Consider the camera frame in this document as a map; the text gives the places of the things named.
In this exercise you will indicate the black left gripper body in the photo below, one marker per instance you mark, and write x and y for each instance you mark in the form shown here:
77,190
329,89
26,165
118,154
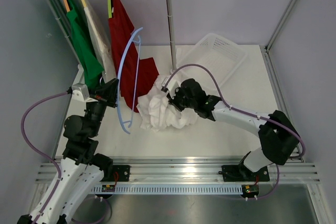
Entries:
95,111

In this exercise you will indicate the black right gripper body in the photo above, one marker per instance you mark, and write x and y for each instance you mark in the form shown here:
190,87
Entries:
180,100

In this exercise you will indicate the light blue plastic hanger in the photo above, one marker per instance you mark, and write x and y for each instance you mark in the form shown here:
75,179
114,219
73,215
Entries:
127,74

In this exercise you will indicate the white printed t shirt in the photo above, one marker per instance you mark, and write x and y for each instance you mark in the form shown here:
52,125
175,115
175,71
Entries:
156,112

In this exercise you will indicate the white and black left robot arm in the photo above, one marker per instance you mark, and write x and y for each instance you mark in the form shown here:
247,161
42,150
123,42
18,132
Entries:
80,167

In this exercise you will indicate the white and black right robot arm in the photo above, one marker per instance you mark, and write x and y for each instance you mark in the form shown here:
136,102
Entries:
278,137

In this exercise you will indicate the green t shirt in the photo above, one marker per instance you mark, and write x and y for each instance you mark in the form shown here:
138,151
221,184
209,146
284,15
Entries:
82,44

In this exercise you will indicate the beige t shirt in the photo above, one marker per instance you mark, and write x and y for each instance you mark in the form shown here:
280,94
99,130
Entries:
100,42

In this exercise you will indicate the lime green hanger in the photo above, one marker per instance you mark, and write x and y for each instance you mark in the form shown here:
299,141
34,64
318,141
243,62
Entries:
110,8

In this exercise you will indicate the white plastic basket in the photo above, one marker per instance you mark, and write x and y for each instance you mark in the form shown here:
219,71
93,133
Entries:
217,54

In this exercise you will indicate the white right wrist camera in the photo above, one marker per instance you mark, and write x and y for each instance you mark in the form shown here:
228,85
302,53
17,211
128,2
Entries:
169,85

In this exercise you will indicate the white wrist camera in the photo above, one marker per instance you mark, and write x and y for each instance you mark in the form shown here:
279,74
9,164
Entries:
80,92
169,85

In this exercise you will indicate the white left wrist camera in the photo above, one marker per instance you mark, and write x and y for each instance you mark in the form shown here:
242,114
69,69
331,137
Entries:
80,92

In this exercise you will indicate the aluminium corner post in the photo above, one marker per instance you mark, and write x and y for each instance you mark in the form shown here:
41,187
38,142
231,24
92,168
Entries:
285,16

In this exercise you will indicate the white slotted cable duct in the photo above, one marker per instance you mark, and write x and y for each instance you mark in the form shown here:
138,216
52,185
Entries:
192,189

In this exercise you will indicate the aluminium frame rail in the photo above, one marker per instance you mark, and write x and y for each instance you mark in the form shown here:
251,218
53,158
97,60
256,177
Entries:
204,170

